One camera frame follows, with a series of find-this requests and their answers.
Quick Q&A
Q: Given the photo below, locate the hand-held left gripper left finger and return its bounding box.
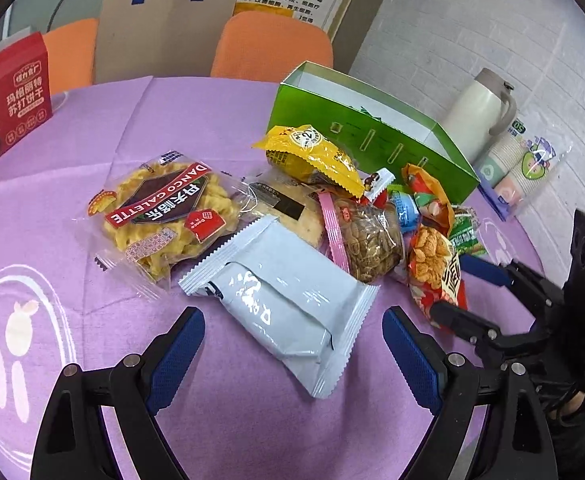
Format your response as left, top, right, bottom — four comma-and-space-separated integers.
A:
31, 306, 206, 480

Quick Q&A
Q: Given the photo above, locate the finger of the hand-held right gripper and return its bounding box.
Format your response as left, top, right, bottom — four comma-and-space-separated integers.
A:
430, 301, 548, 363
459, 255, 566, 321

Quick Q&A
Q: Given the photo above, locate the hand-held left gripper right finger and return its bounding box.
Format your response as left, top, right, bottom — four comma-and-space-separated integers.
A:
383, 306, 558, 480

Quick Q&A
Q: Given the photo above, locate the green pea snack packet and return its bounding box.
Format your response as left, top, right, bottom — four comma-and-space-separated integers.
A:
447, 205, 488, 261

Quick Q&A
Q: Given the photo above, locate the orange-red nut snack packet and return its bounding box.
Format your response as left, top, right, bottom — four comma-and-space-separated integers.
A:
405, 225, 469, 321

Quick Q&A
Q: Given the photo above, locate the red pointed snack packet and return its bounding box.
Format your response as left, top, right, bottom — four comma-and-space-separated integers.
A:
401, 162, 456, 233

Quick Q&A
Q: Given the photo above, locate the small blue jelly cup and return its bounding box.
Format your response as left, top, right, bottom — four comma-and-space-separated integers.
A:
387, 192, 420, 233

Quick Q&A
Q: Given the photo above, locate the pale blue snack packet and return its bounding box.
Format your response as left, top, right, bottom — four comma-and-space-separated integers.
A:
178, 214, 381, 400

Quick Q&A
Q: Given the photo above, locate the pink-edged sunflower seed packet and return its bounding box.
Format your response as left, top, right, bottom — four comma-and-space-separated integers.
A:
317, 191, 406, 283

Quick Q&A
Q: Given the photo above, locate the small white candy packet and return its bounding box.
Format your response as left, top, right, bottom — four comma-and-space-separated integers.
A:
363, 169, 396, 206

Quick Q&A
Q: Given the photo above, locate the clear packet of yellow cookies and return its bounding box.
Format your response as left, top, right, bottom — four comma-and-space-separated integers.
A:
74, 149, 260, 303

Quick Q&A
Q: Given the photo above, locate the clear rice cracker packet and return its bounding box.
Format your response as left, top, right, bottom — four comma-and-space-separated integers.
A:
245, 175, 331, 251

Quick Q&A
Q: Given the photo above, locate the yellow snack packet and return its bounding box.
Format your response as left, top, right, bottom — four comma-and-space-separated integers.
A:
251, 124, 368, 203

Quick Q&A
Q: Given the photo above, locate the green cardboard box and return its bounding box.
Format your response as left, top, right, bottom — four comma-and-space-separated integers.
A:
266, 61, 481, 206

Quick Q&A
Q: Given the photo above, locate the pack of paper cups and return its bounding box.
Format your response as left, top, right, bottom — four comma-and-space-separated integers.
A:
474, 119, 573, 223

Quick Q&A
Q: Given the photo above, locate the cream thermos jug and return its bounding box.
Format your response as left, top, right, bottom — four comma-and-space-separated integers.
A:
440, 67, 517, 166

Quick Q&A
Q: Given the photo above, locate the purple tablecloth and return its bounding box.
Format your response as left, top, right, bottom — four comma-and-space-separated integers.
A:
0, 75, 573, 480

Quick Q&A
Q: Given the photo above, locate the red cracker box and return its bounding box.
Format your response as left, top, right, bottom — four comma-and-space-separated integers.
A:
0, 31, 54, 186

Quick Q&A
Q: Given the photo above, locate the orange chair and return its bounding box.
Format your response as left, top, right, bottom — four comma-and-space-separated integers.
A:
41, 17, 99, 96
210, 10, 334, 79

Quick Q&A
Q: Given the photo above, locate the brown paper bag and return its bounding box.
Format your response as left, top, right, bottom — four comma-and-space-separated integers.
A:
94, 0, 240, 84

